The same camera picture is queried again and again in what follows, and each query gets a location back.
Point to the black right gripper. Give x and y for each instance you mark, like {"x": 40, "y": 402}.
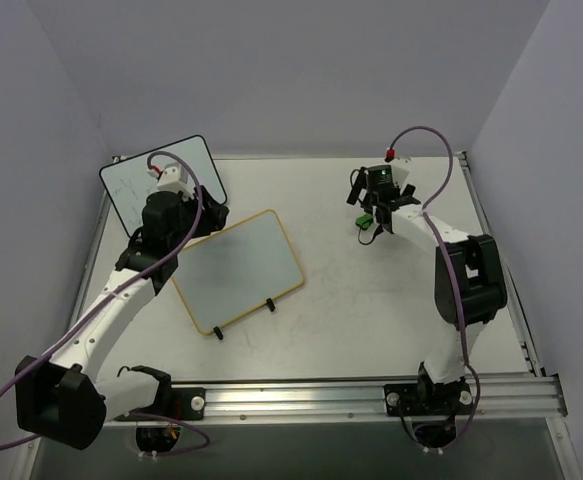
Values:
{"x": 380, "y": 201}

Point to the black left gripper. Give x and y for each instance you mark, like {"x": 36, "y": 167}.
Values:
{"x": 211, "y": 215}

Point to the green whiteboard eraser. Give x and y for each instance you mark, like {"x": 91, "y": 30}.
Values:
{"x": 364, "y": 222}

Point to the yellow framed whiteboard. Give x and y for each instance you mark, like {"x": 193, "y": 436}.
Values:
{"x": 228, "y": 275}

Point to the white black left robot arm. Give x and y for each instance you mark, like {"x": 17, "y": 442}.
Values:
{"x": 58, "y": 395}

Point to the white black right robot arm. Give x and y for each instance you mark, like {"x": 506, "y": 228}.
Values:
{"x": 468, "y": 287}

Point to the black framed whiteboard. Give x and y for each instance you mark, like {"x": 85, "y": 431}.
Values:
{"x": 129, "y": 182}

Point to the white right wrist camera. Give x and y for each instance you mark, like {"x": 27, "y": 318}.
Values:
{"x": 400, "y": 168}

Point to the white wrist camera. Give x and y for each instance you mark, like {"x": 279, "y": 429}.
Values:
{"x": 174, "y": 179}
{"x": 400, "y": 168}

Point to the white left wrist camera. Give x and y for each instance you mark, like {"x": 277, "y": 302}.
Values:
{"x": 174, "y": 179}

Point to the aluminium mounting rail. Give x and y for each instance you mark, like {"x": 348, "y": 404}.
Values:
{"x": 298, "y": 393}

